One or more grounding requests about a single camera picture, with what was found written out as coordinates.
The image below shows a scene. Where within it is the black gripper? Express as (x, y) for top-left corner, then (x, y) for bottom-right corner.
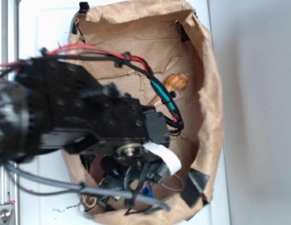
(98, 142), (173, 211)

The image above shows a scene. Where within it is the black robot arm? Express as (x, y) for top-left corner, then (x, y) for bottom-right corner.
(0, 58), (170, 210)

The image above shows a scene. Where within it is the orange spiral seashell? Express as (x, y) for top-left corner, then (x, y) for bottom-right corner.
(147, 72), (191, 110)

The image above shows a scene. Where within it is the brown paper bag tray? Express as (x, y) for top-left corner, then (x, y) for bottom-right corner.
(68, 0), (224, 225)

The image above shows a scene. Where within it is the white plastic tray board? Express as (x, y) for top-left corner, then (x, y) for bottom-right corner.
(18, 0), (230, 225)

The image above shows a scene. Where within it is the white ribbon cable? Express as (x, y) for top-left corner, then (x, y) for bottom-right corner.
(142, 143), (182, 176)

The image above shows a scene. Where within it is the metal key ring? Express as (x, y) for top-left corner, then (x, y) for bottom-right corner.
(160, 173), (184, 192)

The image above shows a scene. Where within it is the gray braided cable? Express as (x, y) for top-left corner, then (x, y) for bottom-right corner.
(4, 163), (171, 211)

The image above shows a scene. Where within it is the red black cable bundle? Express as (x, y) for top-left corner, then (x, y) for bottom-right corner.
(0, 44), (185, 136)

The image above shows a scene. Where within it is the aluminium frame rail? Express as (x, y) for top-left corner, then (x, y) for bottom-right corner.
(0, 0), (19, 225)

